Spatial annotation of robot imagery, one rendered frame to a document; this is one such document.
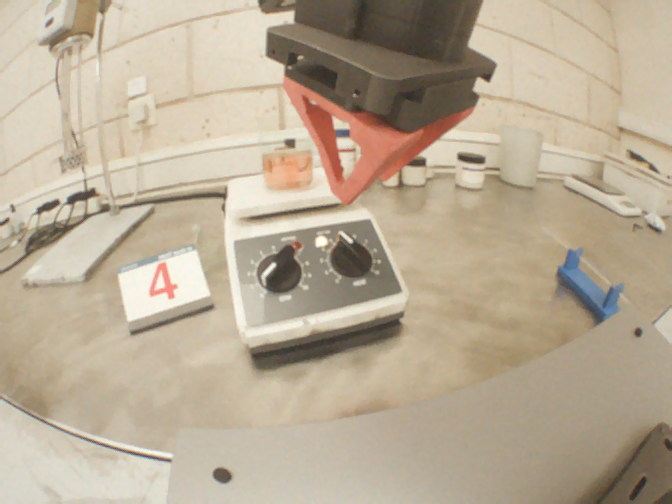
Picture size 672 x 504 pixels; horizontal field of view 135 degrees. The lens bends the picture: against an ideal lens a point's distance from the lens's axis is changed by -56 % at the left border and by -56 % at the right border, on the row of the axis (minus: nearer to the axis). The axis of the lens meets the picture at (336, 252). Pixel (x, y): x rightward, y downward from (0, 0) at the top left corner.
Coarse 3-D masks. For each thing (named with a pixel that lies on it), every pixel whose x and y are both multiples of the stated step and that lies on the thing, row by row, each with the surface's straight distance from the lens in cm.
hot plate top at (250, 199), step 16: (256, 176) 35; (320, 176) 32; (240, 192) 29; (256, 192) 28; (304, 192) 27; (320, 192) 26; (240, 208) 25; (256, 208) 25; (272, 208) 25; (288, 208) 25
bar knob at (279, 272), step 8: (288, 248) 21; (272, 256) 23; (280, 256) 21; (288, 256) 21; (264, 264) 22; (272, 264) 21; (280, 264) 21; (288, 264) 22; (296, 264) 22; (264, 272) 20; (272, 272) 20; (280, 272) 21; (288, 272) 22; (296, 272) 22; (264, 280) 21; (272, 280) 21; (280, 280) 22; (288, 280) 22; (296, 280) 22; (272, 288) 21; (280, 288) 21; (288, 288) 21
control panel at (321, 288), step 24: (240, 240) 24; (264, 240) 24; (288, 240) 24; (312, 240) 24; (336, 240) 24; (360, 240) 25; (240, 264) 23; (312, 264) 23; (384, 264) 24; (240, 288) 22; (264, 288) 22; (312, 288) 22; (336, 288) 22; (360, 288) 22; (384, 288) 23; (264, 312) 21; (288, 312) 21; (312, 312) 21
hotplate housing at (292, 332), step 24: (264, 216) 27; (288, 216) 26; (312, 216) 26; (336, 216) 26; (360, 216) 26; (384, 240) 26; (240, 312) 22; (336, 312) 22; (360, 312) 22; (384, 312) 23; (240, 336) 21; (264, 336) 21; (288, 336) 21; (312, 336) 22
